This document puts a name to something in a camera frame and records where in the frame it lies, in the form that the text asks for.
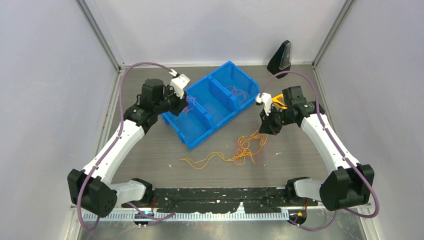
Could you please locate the blue three-compartment plastic bin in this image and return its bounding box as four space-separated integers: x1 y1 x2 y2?
161 61 260 150

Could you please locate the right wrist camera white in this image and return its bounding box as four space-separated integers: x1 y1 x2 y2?
255 92 273 116

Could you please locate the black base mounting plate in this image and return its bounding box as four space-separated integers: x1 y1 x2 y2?
132 187 318 214

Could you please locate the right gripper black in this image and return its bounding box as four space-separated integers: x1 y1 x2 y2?
259 104 296 136

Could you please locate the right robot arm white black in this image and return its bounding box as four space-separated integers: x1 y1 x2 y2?
255 86 375 211

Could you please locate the black wedge-shaped stand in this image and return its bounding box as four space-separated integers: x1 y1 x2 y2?
266 40 292 75

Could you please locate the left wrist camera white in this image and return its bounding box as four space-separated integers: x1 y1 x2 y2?
169 68 191 99

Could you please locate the yellow cable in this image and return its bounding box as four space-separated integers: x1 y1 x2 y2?
180 130 269 170

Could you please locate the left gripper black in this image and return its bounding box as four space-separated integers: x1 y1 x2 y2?
155 84 189 117

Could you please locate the pink cable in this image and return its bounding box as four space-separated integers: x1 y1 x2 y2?
183 85 249 115

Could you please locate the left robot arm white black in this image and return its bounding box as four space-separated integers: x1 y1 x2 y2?
67 74 190 218

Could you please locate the yellow triangular plastic piece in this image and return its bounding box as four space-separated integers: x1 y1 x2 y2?
272 93 288 110

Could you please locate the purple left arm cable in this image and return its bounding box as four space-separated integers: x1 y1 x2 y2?
76 62 178 233

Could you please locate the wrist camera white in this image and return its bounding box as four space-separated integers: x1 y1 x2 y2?
255 92 273 116
169 68 191 99

